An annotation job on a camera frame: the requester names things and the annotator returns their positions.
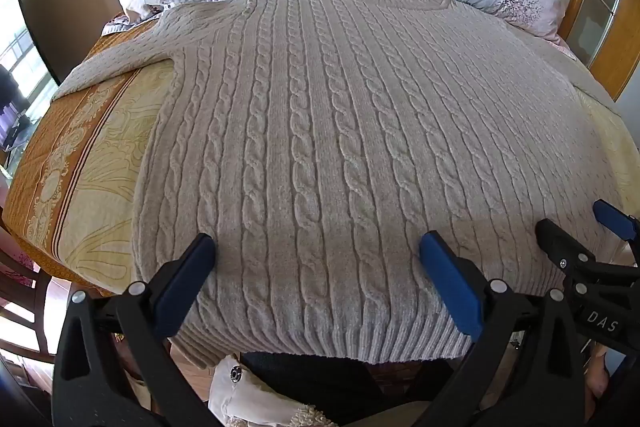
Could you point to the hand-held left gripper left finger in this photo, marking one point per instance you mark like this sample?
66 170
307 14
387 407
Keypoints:
190 278

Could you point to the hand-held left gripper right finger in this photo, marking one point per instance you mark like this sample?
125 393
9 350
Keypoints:
450 278

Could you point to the window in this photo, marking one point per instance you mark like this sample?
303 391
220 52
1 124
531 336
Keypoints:
20 57

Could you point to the white fleece garment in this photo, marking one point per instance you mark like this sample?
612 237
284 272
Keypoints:
245 392

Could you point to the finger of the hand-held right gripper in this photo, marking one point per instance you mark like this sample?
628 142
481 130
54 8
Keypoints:
560 242
612 216

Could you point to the person's right hand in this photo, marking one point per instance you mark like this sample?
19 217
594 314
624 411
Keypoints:
600 382

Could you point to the wooden chair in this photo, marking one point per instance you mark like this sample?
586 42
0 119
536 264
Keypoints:
37 307

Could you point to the dark trousers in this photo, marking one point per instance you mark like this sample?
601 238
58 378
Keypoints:
310 382

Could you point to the yellow patterned bedspread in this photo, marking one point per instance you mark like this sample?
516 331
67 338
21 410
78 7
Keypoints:
100 167

